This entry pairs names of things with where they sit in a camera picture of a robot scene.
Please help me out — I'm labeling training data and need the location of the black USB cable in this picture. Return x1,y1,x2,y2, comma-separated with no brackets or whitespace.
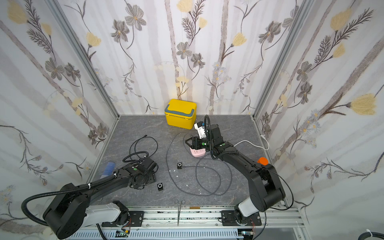
128,134,160,164

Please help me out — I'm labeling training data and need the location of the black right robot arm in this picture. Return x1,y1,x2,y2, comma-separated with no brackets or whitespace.
185,115,286,225

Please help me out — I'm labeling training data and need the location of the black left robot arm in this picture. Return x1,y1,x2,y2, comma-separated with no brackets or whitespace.
21,156,159,240

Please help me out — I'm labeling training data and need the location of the pink power strip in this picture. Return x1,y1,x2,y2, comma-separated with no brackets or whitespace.
190,148,206,158

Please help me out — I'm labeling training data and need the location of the yellow plastic storage box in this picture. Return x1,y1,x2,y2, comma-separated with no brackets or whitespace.
165,99,197,130

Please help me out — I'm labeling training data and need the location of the blue transparent bottle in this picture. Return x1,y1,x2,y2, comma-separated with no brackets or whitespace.
100,162,116,179

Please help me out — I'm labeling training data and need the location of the orange bottle cap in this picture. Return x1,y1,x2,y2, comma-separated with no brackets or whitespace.
258,157,269,166

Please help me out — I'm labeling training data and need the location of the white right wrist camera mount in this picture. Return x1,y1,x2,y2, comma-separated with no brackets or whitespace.
194,121,207,139

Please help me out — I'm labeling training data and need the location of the white power strip cord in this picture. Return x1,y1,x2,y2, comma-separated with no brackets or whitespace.
233,134,270,152

